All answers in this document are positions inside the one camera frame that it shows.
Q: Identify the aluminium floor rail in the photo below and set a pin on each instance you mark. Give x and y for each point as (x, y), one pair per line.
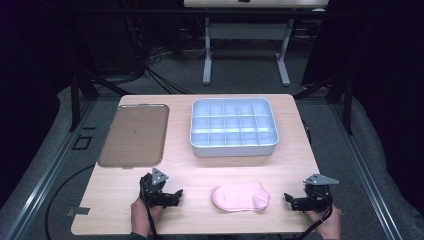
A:
(46, 173)
(366, 173)

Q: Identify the person's dark sleeve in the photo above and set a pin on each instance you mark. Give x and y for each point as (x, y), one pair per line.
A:
(136, 236)

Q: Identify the short black tape strip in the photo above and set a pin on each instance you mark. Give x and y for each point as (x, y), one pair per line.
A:
(89, 128)

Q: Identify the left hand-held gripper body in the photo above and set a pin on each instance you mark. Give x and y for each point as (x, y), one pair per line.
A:
(154, 190)

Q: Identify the pink sock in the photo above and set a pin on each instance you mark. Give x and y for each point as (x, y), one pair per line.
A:
(240, 197)

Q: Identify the white divided storage box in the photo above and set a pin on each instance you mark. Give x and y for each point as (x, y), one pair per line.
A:
(233, 126)

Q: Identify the white-legged desk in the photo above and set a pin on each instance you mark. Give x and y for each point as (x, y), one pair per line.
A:
(246, 31)

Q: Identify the brown flat tray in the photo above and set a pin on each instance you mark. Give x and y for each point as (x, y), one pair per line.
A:
(135, 135)

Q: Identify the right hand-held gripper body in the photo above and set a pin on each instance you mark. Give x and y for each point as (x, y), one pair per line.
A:
(316, 196)

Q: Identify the black square tape marker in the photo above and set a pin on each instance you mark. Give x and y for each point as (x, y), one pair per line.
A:
(76, 142)

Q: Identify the black metal stand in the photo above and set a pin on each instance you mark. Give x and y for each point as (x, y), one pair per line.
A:
(76, 100)
(348, 100)

